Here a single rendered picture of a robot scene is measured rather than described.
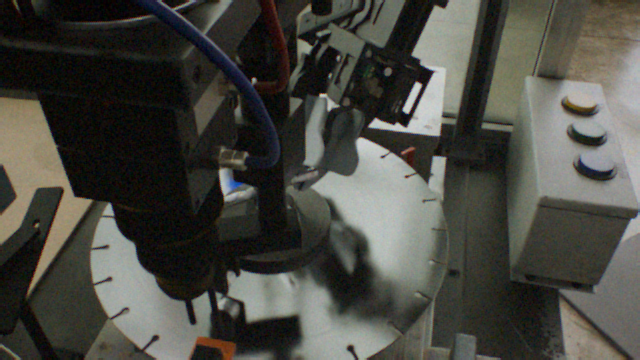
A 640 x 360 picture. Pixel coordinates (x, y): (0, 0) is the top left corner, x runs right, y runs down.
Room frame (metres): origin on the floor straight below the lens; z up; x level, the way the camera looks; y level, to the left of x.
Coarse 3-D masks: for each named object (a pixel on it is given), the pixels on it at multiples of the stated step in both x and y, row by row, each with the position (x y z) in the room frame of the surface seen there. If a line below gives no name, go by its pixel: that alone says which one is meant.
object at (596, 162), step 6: (582, 156) 0.54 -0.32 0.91; (588, 156) 0.54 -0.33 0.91; (594, 156) 0.54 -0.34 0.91; (600, 156) 0.54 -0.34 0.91; (606, 156) 0.54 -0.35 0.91; (582, 162) 0.53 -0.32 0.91; (588, 162) 0.53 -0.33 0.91; (594, 162) 0.53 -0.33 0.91; (600, 162) 0.53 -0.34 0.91; (606, 162) 0.53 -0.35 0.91; (612, 162) 0.53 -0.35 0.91; (582, 168) 0.52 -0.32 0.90; (588, 168) 0.52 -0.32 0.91; (594, 168) 0.52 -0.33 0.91; (600, 168) 0.52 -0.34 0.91; (606, 168) 0.52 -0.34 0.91; (612, 168) 0.52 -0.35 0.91; (594, 174) 0.51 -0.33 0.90; (600, 174) 0.51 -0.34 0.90; (606, 174) 0.51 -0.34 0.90
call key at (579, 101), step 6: (570, 96) 0.67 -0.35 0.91; (576, 96) 0.67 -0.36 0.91; (582, 96) 0.67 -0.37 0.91; (588, 96) 0.68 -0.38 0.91; (570, 102) 0.66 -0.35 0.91; (576, 102) 0.66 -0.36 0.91; (582, 102) 0.66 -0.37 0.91; (588, 102) 0.66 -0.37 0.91; (594, 102) 0.66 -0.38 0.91; (576, 108) 0.65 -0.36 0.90; (582, 108) 0.65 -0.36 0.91; (588, 108) 0.65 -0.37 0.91; (594, 108) 0.65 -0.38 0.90
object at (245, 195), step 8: (312, 168) 0.40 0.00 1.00; (296, 176) 0.39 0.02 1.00; (304, 176) 0.39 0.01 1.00; (312, 176) 0.40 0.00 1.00; (240, 192) 0.37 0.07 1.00; (248, 192) 0.37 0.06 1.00; (232, 200) 0.36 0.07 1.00; (240, 200) 0.36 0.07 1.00; (248, 200) 0.37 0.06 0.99; (256, 200) 0.37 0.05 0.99
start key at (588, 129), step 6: (582, 120) 0.62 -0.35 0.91; (588, 120) 0.62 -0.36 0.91; (576, 126) 0.60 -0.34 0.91; (582, 126) 0.60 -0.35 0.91; (588, 126) 0.60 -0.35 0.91; (594, 126) 0.60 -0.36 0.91; (600, 126) 0.60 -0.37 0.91; (576, 132) 0.59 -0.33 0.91; (582, 132) 0.59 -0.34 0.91; (588, 132) 0.59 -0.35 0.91; (594, 132) 0.59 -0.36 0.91; (600, 132) 0.59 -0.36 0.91; (582, 138) 0.58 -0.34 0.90; (588, 138) 0.58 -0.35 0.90; (594, 138) 0.58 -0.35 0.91; (600, 138) 0.58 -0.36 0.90
